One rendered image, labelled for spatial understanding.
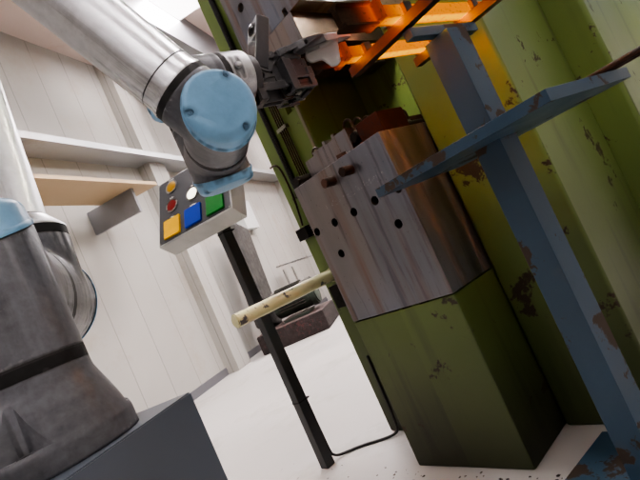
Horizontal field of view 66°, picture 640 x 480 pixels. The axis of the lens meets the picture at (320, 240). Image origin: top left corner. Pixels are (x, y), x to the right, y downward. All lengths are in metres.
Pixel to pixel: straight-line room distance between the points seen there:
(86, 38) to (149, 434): 0.45
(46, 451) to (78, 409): 0.04
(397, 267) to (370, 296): 0.15
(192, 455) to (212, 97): 0.40
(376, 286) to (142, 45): 0.96
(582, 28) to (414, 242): 0.82
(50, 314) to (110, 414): 0.11
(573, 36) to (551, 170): 0.55
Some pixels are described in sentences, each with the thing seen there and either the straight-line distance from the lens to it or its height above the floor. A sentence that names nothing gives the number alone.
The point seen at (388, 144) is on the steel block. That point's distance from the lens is 1.27.
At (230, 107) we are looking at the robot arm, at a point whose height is 0.88.
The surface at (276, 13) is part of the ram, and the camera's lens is 1.59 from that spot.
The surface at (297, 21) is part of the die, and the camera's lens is 1.54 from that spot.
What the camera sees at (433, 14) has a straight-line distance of 1.06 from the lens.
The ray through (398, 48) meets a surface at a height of 1.02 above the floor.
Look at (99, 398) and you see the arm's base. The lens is 0.54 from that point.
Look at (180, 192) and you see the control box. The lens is 1.86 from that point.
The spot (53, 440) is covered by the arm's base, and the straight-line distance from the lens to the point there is 0.51.
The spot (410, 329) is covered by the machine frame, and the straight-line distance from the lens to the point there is 1.38.
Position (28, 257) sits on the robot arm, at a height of 0.79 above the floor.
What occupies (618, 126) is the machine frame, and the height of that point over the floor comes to 0.68.
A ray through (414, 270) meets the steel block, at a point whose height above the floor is 0.55.
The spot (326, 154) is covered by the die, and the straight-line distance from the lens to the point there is 1.48.
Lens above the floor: 0.67
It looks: 3 degrees up
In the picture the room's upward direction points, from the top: 24 degrees counter-clockwise
